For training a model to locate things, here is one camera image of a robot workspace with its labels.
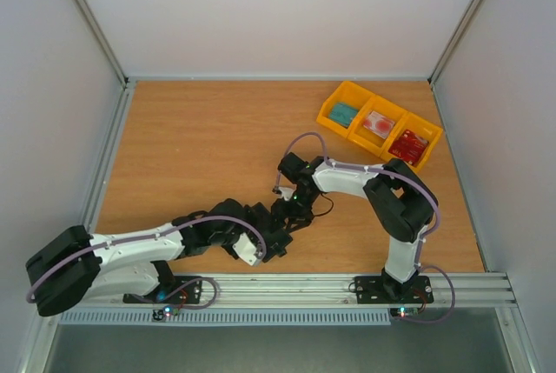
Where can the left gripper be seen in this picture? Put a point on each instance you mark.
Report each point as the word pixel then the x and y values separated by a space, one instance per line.
pixel 255 217

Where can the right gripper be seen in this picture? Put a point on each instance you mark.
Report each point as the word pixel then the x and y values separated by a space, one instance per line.
pixel 297 217

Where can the black card holder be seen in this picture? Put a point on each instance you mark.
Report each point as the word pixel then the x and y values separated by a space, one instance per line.
pixel 276 242

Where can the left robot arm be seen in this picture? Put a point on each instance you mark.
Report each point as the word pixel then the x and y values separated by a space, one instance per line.
pixel 78 265

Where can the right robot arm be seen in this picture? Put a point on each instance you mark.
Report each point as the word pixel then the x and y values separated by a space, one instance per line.
pixel 402 203

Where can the green card stack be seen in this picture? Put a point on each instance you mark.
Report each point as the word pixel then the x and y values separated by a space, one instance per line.
pixel 343 114

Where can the yellow bin with green cards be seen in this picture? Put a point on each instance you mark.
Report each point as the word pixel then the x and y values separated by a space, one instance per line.
pixel 347 92

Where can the yellow bin with circle cards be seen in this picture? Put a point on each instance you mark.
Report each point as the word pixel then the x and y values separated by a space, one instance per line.
pixel 365 138

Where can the red circle card stack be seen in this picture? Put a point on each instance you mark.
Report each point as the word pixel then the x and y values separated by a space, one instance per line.
pixel 378 124

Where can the yellow bin with red cards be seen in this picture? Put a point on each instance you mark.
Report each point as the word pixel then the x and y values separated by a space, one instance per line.
pixel 421 127

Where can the left circuit board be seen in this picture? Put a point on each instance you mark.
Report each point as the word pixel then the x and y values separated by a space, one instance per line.
pixel 164 314

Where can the circuit board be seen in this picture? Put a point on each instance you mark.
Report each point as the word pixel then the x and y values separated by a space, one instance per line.
pixel 164 314
pixel 403 312

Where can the right circuit board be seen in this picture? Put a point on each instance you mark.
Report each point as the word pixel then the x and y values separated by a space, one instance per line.
pixel 403 312

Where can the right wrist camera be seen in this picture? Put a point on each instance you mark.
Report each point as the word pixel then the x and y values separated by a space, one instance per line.
pixel 285 193

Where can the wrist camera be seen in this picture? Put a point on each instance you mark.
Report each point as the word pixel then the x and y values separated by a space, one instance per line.
pixel 285 193
pixel 251 249

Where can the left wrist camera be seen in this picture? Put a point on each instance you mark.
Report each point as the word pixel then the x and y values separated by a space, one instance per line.
pixel 251 249

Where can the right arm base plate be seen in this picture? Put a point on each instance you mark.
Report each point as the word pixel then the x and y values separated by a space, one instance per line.
pixel 369 289

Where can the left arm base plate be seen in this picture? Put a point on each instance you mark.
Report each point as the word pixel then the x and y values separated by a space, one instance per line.
pixel 183 289

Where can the left aluminium rail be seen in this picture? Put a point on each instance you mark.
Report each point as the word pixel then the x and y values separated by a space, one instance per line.
pixel 101 175

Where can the aluminium rail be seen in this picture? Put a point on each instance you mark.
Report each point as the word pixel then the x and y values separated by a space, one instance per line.
pixel 101 175
pixel 460 290

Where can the front aluminium rail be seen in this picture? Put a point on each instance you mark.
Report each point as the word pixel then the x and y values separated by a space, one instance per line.
pixel 460 290

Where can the grey slotted cable duct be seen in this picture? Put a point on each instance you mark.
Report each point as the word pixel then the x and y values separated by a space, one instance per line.
pixel 229 317

